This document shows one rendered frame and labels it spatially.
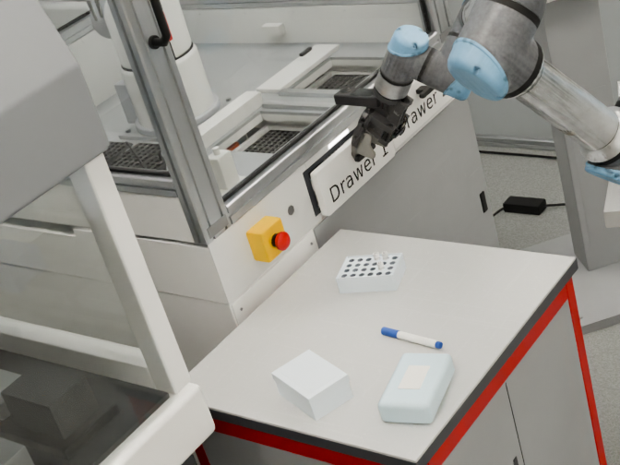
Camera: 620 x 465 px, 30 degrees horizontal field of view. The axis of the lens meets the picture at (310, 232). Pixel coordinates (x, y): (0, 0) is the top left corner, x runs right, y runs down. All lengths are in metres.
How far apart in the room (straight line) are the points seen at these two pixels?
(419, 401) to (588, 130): 0.60
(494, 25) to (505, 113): 2.51
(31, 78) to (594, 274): 2.26
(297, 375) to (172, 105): 0.57
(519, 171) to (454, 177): 1.30
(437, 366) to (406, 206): 0.91
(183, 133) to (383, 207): 0.71
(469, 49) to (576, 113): 0.27
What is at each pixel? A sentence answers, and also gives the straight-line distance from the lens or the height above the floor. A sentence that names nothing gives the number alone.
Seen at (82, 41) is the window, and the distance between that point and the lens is 2.31.
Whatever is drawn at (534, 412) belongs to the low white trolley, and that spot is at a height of 0.55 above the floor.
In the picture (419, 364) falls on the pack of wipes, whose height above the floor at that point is 0.80.
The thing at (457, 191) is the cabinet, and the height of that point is 0.57.
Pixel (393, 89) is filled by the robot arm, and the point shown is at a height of 1.08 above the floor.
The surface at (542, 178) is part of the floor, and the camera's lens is 4.27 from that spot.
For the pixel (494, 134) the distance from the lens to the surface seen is 4.56.
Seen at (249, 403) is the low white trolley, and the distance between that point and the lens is 2.16.
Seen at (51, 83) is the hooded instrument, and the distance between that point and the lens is 1.72.
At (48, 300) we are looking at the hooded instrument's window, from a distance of 1.76.
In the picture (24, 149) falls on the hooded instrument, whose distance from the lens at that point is 1.69.
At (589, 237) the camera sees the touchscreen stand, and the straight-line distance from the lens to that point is 3.56.
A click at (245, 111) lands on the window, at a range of 2.41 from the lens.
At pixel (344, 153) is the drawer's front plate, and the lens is 2.60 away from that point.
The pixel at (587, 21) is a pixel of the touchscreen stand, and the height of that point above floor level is 0.82.
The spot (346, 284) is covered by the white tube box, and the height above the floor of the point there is 0.78.
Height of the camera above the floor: 1.99
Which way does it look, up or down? 28 degrees down
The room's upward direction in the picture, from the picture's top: 17 degrees counter-clockwise
